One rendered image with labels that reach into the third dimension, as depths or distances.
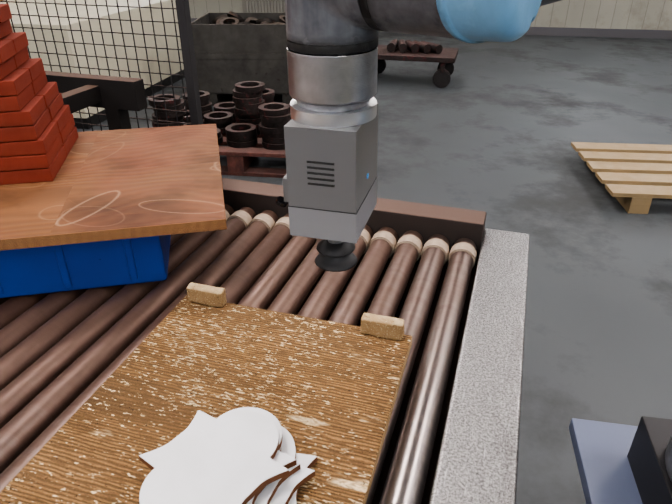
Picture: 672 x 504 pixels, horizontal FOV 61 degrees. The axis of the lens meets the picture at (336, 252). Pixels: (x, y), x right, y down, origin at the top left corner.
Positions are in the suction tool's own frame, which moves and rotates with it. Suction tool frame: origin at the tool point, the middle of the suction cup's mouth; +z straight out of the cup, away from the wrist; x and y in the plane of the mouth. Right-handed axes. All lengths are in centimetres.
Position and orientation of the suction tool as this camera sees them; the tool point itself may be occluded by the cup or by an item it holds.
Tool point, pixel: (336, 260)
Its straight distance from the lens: 57.5
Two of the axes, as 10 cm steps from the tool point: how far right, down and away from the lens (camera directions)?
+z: 0.1, 8.6, 5.1
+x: 9.6, 1.3, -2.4
